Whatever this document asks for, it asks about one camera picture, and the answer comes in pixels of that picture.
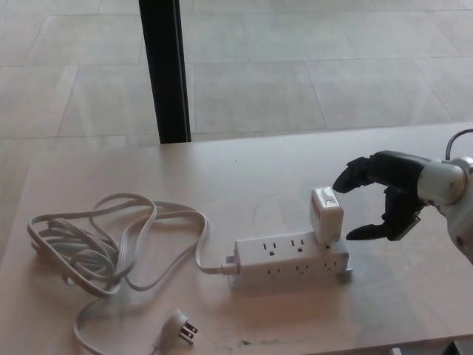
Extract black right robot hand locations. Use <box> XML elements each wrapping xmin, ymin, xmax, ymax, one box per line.
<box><xmin>332</xmin><ymin>149</ymin><xmax>432</xmax><ymax>243</ymax></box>

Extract white plug adapter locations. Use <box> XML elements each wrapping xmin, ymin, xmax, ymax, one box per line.
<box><xmin>309</xmin><ymin>186</ymin><xmax>344</xmax><ymax>245</ymax></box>

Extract white power strip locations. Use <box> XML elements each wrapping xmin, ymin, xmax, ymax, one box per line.
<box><xmin>226</xmin><ymin>231</ymin><xmax>355</xmax><ymax>288</ymax></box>

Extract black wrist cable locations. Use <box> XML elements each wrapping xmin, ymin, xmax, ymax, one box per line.
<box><xmin>442</xmin><ymin>127</ymin><xmax>473</xmax><ymax>162</ymax></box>

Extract black vertical post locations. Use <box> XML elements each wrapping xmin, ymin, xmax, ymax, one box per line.
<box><xmin>137</xmin><ymin>0</ymin><xmax>192</xmax><ymax>144</ymax></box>

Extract white angled wall plug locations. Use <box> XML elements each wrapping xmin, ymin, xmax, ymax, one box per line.
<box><xmin>152</xmin><ymin>308</ymin><xmax>198</xmax><ymax>345</ymax></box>

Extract white flat power cord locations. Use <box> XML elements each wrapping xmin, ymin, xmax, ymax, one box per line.
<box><xmin>26</xmin><ymin>191</ymin><xmax>236</xmax><ymax>355</ymax></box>

